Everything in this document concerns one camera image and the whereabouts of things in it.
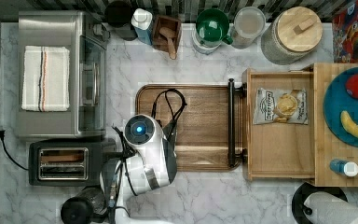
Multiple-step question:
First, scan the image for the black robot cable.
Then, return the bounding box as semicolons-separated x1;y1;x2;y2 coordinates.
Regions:
150;88;188;138

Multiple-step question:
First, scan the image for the dark wooden cutting board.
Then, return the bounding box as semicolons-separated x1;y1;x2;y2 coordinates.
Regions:
135;83;246;173

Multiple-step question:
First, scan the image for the dark wooden utensil box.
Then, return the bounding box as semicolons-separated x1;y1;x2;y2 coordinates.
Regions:
152;15;182;53

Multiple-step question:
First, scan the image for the blue round plate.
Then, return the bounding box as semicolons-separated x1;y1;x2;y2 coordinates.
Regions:
323;67;358;147

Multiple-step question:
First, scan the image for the yellow banana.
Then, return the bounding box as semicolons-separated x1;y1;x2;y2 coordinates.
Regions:
340;111;358;138

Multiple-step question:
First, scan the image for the black paper towel holder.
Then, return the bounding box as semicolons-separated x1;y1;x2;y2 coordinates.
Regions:
292;183;347;224

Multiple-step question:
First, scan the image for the paper towel roll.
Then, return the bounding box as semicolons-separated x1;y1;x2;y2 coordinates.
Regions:
304;191;358;224

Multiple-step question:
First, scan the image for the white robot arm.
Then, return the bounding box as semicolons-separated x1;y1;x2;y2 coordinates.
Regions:
100;115;177;224

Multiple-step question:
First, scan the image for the red cereal box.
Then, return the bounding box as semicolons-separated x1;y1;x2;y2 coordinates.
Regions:
332;0;358;63

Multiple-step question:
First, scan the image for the chips bag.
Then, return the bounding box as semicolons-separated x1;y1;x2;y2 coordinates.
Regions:
253;88;309;125

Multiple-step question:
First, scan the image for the green mug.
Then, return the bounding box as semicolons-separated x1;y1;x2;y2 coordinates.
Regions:
196;8;233;48

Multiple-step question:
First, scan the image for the open bamboo drawer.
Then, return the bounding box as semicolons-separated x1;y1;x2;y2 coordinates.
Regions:
242;68;315;180

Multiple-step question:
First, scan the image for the black power cord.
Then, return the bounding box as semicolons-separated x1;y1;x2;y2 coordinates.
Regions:
0;129;30;172

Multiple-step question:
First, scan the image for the round wooden jar lid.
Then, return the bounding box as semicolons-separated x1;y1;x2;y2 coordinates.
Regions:
276;7;323;52

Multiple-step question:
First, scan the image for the blue white milk bottle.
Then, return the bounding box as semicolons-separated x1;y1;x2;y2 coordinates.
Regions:
131;8;153;45

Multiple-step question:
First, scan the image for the bamboo counter box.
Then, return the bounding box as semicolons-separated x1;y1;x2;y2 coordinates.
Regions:
312;63;358;187

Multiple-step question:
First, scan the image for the white striped towel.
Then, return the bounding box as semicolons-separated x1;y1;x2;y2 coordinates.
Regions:
21;46;70;112

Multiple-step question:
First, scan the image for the black silver toaster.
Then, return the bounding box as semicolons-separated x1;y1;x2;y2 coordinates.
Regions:
28;138;117;187

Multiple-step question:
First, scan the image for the wooden spoon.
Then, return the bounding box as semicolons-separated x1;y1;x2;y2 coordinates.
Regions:
159;27;177;60

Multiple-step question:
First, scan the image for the grey woven jar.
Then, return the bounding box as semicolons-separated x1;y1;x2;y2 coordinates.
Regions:
261;19;305;65

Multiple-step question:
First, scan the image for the small blue white bottle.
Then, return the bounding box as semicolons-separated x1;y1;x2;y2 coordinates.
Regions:
329;159;358;177

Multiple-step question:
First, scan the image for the black coffee grinder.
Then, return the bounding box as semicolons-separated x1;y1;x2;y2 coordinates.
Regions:
61;187;107;224

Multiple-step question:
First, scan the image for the black round canister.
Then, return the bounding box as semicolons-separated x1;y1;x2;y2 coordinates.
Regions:
104;0;137;41

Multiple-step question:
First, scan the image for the silver toaster oven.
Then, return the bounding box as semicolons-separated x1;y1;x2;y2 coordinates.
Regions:
16;10;107;139

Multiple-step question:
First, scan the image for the black drawer handle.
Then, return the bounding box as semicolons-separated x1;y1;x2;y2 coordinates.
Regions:
227;78;243;168

